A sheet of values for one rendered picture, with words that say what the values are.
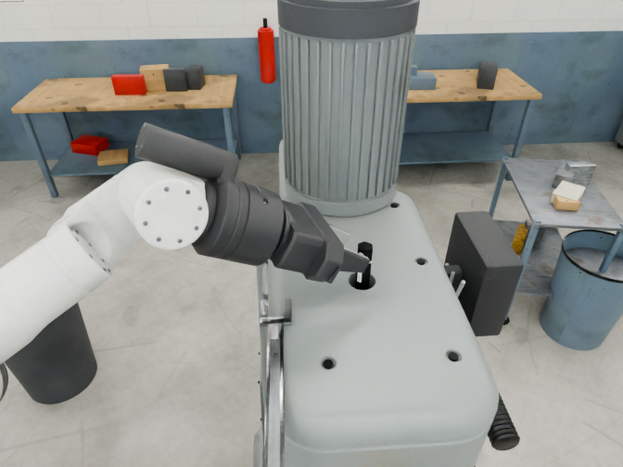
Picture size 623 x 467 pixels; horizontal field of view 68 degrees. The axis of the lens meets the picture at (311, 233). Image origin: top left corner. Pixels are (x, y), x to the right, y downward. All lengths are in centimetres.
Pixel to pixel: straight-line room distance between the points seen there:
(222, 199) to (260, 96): 450
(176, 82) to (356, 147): 381
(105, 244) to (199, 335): 267
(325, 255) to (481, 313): 61
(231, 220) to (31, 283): 18
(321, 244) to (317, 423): 19
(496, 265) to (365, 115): 45
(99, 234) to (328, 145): 35
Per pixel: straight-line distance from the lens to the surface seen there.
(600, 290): 307
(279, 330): 57
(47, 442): 300
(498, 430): 64
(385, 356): 56
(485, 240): 105
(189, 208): 43
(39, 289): 47
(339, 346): 56
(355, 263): 57
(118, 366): 316
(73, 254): 46
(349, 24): 64
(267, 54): 469
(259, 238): 48
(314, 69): 67
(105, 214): 52
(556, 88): 575
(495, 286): 103
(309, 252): 52
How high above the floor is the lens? 232
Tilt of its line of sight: 36 degrees down
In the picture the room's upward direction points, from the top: straight up
